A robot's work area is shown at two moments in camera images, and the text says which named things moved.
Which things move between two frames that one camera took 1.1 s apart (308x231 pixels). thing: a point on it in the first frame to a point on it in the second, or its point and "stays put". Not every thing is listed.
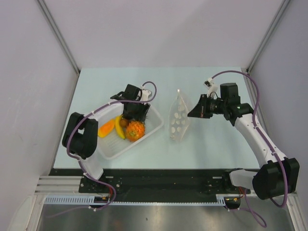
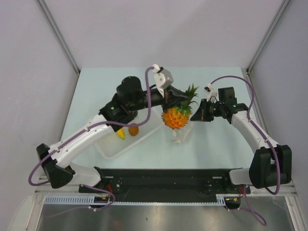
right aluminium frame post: [250, 83] stays put
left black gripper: [141, 116] to [172, 96]
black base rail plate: [137, 186] stays put
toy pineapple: [135, 130] to [177, 117]
